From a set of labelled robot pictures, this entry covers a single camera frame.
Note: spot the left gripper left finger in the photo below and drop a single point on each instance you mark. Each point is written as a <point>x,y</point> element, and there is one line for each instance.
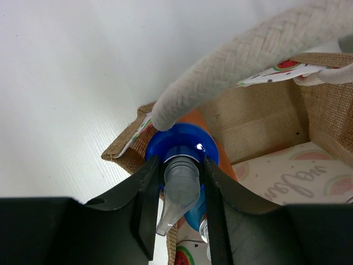
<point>116,227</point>

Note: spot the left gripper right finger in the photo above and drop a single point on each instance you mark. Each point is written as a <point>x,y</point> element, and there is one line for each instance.
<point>244,228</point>

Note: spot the dark blue pump bottle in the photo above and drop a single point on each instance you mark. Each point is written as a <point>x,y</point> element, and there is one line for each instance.
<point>182,150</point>

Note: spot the light blue pump bottle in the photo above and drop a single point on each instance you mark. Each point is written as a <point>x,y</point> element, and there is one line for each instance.
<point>196,217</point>

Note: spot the grey-green bottle beige cap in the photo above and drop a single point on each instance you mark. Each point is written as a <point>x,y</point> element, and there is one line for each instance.
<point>346,44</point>

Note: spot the watermelon print canvas bag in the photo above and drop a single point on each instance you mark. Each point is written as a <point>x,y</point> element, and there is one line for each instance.
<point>254,121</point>

